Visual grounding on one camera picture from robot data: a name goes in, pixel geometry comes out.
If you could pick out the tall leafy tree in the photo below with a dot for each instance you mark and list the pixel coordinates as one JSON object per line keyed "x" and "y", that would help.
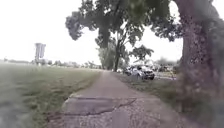
{"x": 115, "y": 36}

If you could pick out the grey asphalt path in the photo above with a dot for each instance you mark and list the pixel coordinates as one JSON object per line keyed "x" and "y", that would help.
{"x": 106, "y": 86}

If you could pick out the large tree trunk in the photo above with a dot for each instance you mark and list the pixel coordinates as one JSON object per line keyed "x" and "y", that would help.
{"x": 200, "y": 63}

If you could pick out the grass verge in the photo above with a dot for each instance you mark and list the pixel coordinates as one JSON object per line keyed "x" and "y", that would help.
{"x": 156, "y": 88}

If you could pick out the grass field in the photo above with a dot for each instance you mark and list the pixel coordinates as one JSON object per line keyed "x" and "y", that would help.
{"x": 36, "y": 86}

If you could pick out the distant row of trees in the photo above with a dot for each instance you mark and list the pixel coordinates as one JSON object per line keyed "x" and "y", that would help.
{"x": 56, "y": 63}

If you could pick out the parked car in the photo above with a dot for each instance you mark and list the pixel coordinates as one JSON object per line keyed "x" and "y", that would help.
{"x": 142, "y": 72}

